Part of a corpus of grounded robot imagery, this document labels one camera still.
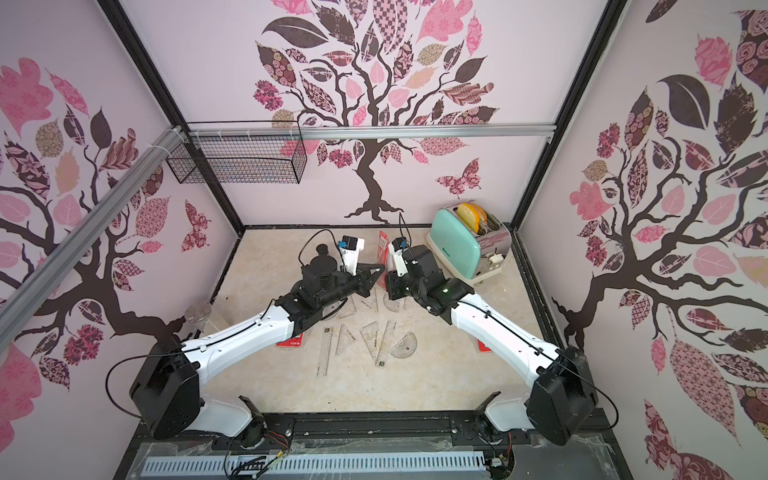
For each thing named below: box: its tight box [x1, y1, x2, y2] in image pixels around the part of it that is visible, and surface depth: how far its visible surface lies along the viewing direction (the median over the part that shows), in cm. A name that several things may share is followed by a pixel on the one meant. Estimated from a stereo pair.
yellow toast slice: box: [457, 202, 487, 233], surface depth 96 cm
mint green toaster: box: [426, 200, 512, 285], surface depth 96 cm
